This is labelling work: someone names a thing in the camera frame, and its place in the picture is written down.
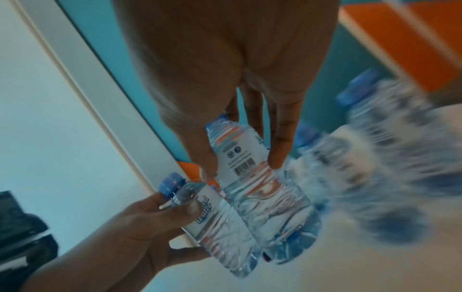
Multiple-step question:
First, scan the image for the blurred clear water bottle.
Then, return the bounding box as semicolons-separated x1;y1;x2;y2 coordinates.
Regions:
289;124;432;246
335;68;462;189

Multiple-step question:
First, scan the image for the person's left forearm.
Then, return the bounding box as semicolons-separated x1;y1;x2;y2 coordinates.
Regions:
20;256;84;292

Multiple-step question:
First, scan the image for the orange cabinet panel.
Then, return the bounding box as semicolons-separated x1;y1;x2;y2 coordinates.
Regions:
338;0;462;92

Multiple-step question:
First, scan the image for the person's left hand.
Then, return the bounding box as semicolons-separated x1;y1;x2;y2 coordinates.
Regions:
54;191;214;292

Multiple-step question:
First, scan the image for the black case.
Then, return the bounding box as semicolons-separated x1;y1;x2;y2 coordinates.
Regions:
0;190;59;292

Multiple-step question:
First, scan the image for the person's right hand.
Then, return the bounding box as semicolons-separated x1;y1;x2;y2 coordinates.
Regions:
111;0;341;182

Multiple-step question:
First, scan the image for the clear water bottle barcode label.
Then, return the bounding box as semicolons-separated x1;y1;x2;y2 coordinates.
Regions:
205;113;322;265

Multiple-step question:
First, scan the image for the white door frame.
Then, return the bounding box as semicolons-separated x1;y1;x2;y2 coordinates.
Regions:
13;0;206;259

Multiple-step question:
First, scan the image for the clear water bottle blue cap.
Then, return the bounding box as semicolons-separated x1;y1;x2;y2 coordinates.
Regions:
159;171;263;279

